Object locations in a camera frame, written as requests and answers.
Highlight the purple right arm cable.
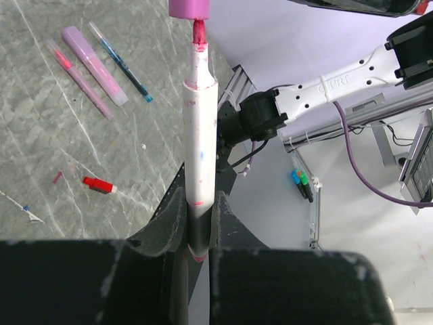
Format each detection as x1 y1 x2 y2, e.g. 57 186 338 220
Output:
333 101 433 208

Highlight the blue pen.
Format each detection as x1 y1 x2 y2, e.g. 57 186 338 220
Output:
87 21 153 103

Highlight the red pen cap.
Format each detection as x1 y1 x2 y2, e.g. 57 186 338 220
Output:
83 177 117 194

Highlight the red purple pen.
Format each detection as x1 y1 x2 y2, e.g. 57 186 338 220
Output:
45 39 114 120

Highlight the small purple pen cap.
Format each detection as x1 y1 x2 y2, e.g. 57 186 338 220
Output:
168 0 210 20

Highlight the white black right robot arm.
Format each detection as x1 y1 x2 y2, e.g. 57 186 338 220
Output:
208 1 432 139

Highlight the coloured markers bundle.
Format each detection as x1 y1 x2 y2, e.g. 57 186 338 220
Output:
291 169 314 203

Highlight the purple highlighter pen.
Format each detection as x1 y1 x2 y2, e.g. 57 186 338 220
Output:
62 26 129 106

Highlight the grey monitor device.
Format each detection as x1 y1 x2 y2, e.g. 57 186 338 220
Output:
399 108 432 203

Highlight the white pen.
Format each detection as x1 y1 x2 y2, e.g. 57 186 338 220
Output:
183 20 219 262

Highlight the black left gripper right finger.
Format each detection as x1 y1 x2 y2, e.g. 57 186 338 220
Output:
209 192 394 324

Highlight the aluminium frame rail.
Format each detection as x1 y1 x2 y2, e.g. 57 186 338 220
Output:
218 65 256 110

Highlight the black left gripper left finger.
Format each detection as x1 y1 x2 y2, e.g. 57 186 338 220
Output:
1 188 188 324

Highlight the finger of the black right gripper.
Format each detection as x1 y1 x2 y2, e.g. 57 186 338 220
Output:
293 0 423 17

